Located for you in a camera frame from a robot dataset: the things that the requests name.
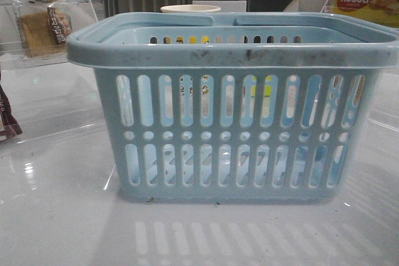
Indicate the packaged bread slice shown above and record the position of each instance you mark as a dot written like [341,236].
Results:
[43,26]

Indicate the light blue plastic basket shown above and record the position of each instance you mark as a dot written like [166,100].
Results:
[253,106]

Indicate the yellow popcorn paper cup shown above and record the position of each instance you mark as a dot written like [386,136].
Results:
[190,8]

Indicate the clear acrylic display shelf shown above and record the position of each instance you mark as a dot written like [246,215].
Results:
[44,98]

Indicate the grey armchair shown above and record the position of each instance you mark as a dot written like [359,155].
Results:
[305,6]

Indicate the clear acrylic right shelf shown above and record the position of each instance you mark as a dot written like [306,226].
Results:
[328,6]

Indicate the red biscuit snack packet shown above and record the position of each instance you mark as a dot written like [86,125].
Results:
[9,125]

